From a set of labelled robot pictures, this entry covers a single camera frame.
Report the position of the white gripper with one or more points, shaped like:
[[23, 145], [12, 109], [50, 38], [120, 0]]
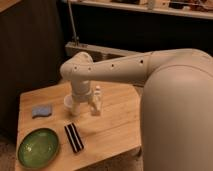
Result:
[[81, 92]]

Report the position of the white ceramic cup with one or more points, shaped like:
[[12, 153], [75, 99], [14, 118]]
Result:
[[68, 102]]

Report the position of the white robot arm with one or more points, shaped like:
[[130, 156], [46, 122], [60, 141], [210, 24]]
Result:
[[176, 108]]

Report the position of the wooden table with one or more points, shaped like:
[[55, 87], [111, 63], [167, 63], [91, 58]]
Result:
[[114, 131]]

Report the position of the black white striped block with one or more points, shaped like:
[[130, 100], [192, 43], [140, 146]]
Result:
[[74, 138]]

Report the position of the blue sponge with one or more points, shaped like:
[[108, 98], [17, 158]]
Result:
[[41, 111]]

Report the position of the green glass bowl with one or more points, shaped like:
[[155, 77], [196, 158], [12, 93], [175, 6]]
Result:
[[38, 148]]

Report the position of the thin metal stand pole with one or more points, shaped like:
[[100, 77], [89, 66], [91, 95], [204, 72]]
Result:
[[75, 37]]

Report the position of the wooden shelf board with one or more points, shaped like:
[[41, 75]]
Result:
[[202, 9]]

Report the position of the grey metal rail beam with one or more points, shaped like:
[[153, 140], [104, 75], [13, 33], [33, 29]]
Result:
[[98, 53]]

